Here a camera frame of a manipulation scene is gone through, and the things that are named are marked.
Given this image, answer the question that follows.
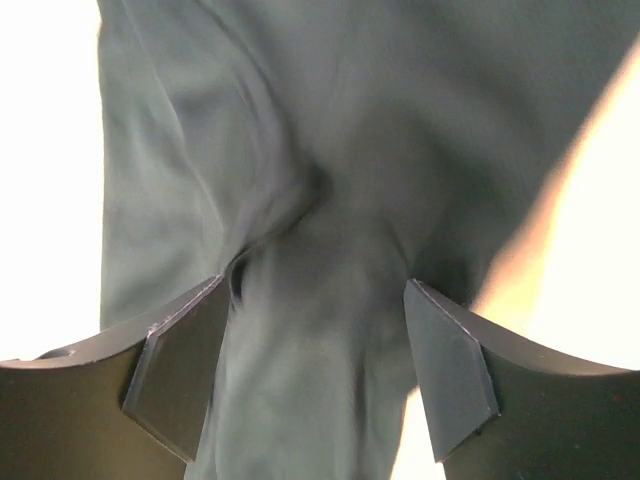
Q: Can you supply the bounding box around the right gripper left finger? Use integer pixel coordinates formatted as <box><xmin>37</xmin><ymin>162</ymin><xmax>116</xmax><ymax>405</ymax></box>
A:
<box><xmin>1</xmin><ymin>276</ymin><xmax>229</xmax><ymax>480</ymax></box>

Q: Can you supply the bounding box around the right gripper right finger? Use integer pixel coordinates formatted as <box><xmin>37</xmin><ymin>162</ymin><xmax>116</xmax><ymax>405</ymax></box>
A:
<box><xmin>404</xmin><ymin>280</ymin><xmax>639</xmax><ymax>480</ymax></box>

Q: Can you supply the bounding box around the black t shirt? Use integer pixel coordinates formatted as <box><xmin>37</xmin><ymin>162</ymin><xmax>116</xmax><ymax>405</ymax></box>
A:
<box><xmin>98</xmin><ymin>1</ymin><xmax>639</xmax><ymax>479</ymax></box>

